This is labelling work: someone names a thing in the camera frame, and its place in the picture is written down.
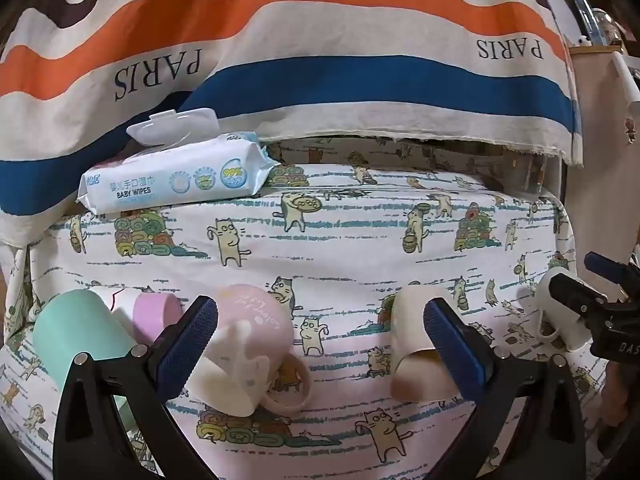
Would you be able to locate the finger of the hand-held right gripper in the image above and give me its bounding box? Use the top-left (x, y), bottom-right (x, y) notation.
top-left (548, 272), bottom-right (609, 319)
top-left (583, 252), bottom-right (627, 290)

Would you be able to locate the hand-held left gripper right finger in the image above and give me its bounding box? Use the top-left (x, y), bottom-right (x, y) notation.
top-left (422, 297), bottom-right (587, 480)

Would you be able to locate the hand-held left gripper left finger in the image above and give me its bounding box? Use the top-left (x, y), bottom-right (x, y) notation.
top-left (52, 295), bottom-right (219, 480)

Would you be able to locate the beige cup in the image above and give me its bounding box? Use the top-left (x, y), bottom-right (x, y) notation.
top-left (389, 285), bottom-right (469, 404)

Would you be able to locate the lilac cup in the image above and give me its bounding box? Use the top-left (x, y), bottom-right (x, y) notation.
top-left (132, 292), bottom-right (185, 347)

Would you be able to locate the white cup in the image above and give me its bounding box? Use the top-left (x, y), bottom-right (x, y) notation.
top-left (89, 285), bottom-right (137, 332)

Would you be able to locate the clear plastic cup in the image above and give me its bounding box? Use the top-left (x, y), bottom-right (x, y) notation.
top-left (509, 152), bottom-right (547, 202)

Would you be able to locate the mint green cup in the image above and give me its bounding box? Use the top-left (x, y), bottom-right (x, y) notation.
top-left (32, 290), bottom-right (146, 431)

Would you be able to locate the person's right hand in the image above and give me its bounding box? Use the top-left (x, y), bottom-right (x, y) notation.
top-left (601, 360), bottom-right (640, 456)

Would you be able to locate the pink mug with white splash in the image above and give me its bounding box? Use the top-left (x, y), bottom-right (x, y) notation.
top-left (185, 284), bottom-right (314, 417)

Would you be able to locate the beige fabric bag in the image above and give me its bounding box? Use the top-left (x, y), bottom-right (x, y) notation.
top-left (569, 44), bottom-right (640, 263)

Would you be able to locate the cat printed cloth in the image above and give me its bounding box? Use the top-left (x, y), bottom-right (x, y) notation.
top-left (0, 139), bottom-right (610, 480)

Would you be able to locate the baby wipes pack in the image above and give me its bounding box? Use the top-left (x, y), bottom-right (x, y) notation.
top-left (76, 108), bottom-right (280, 212)

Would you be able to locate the white pen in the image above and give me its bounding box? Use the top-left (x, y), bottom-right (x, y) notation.
top-left (612, 52), bottom-right (640, 107)

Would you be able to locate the glass jar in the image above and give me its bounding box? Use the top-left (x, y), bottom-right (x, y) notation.
top-left (592, 7), bottom-right (625, 47)

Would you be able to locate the blue pen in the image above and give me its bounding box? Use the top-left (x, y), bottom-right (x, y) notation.
top-left (572, 0), bottom-right (599, 47)

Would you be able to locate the striped cloth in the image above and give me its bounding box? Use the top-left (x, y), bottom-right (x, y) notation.
top-left (0, 0), bottom-right (587, 281)

